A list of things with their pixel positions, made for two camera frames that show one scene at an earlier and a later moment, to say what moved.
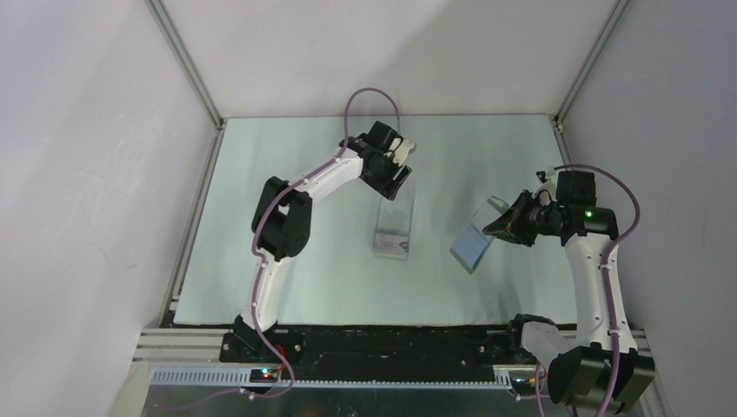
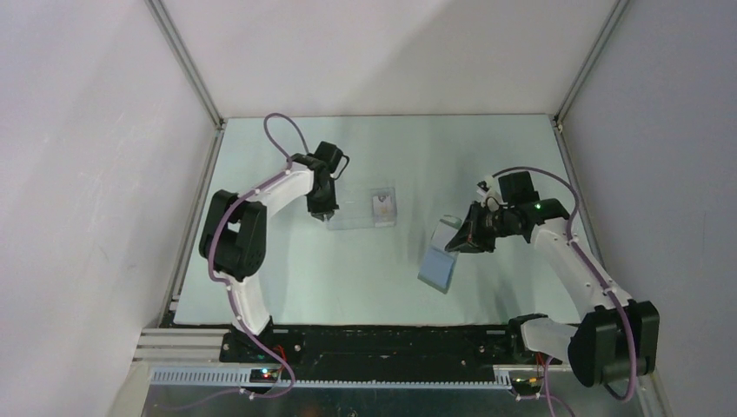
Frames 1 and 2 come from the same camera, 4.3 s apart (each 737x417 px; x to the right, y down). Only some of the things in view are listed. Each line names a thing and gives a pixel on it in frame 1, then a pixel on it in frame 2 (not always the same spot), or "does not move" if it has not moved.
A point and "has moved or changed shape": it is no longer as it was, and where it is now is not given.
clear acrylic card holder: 393,225 -> 366,208
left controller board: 263,375 does not move
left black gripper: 388,187 -> 328,208
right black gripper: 510,227 -> 478,242
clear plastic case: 391,245 -> 382,212
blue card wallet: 470,247 has moved or changed shape
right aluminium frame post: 607,28 does not move
